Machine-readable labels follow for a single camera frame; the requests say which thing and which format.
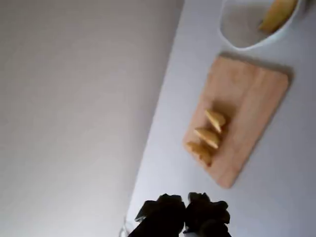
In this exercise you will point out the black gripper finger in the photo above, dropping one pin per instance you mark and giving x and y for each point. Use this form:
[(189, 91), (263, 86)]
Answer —
[(207, 219), (160, 217)]

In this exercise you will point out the apple slice with narrow core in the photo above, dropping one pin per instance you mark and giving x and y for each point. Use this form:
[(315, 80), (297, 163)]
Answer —
[(276, 14)]

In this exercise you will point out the large thick apple slice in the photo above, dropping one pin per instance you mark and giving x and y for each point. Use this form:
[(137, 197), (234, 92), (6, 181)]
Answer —
[(200, 151)]

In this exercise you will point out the long flat apple slice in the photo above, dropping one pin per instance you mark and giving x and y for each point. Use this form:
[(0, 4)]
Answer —
[(208, 138)]

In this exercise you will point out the small yellow apple slice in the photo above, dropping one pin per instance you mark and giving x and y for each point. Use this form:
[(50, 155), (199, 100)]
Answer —
[(216, 119)]

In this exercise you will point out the bamboo cutting board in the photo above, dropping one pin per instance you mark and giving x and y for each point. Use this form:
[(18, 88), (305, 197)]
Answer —
[(251, 98)]

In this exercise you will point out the white ceramic bowl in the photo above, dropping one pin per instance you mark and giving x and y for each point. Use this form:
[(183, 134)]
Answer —
[(237, 24)]

